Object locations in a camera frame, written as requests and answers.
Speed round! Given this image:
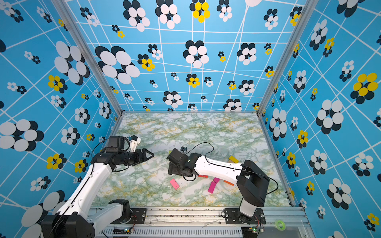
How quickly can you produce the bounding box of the pink block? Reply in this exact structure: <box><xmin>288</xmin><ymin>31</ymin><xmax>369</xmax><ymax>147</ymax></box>
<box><xmin>170</xmin><ymin>179</ymin><xmax>180</xmax><ymax>190</ymax></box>

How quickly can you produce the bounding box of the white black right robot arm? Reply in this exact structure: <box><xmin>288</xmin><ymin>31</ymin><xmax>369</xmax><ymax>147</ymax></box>
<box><xmin>167</xmin><ymin>149</ymin><xmax>270</xmax><ymax>221</ymax></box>

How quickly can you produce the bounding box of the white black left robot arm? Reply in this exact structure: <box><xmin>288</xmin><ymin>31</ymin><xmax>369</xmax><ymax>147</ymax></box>
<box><xmin>41</xmin><ymin>135</ymin><xmax>154</xmax><ymax>238</ymax></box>

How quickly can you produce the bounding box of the magenta block lower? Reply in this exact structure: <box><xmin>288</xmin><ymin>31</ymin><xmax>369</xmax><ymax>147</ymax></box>
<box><xmin>208</xmin><ymin>181</ymin><xmax>216</xmax><ymax>194</ymax></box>

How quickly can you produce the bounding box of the green tape roll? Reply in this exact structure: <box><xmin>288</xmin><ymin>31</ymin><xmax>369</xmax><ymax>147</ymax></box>
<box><xmin>274</xmin><ymin>220</ymin><xmax>286</xmax><ymax>231</ymax></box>

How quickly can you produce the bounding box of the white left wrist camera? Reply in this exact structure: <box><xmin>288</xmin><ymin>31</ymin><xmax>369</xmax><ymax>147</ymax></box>
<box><xmin>128</xmin><ymin>135</ymin><xmax>141</xmax><ymax>152</ymax></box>

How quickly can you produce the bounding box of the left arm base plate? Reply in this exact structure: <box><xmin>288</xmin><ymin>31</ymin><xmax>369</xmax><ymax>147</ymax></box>
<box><xmin>116</xmin><ymin>208</ymin><xmax>147</xmax><ymax>225</ymax></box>

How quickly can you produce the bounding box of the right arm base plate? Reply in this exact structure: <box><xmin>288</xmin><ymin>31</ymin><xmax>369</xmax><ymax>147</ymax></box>
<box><xmin>221</xmin><ymin>208</ymin><xmax>266</xmax><ymax>226</ymax></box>

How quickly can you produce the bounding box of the aluminium frame post left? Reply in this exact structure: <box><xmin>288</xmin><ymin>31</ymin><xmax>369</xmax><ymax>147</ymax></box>
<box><xmin>52</xmin><ymin>1</ymin><xmax>123</xmax><ymax>117</ymax></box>

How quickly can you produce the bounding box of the aluminium frame post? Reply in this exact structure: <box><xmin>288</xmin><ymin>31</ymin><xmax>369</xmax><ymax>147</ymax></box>
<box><xmin>258</xmin><ymin>0</ymin><xmax>318</xmax><ymax>117</ymax></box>
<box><xmin>52</xmin><ymin>1</ymin><xmax>123</xmax><ymax>117</ymax></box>

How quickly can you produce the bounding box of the aluminium frame post right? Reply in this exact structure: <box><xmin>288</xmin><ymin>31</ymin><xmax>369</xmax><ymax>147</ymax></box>
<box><xmin>258</xmin><ymin>0</ymin><xmax>318</xmax><ymax>117</ymax></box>

